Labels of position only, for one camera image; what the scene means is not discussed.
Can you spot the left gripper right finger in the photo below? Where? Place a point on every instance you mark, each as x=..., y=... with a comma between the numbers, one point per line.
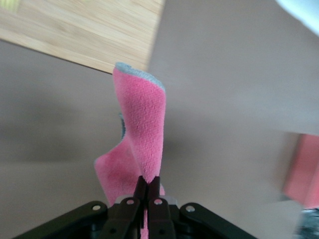
x=159, y=214

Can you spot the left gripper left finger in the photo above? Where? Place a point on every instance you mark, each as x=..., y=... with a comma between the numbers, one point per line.
x=127, y=214

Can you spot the pink microfibre cloth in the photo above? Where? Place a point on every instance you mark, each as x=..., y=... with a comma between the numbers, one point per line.
x=144, y=124

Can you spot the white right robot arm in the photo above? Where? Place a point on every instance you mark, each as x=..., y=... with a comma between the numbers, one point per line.
x=301, y=12

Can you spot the pink plastic bin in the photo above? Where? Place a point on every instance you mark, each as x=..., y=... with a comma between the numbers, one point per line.
x=302, y=171

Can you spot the bamboo cutting board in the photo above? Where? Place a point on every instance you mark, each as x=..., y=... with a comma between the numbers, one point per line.
x=87, y=32

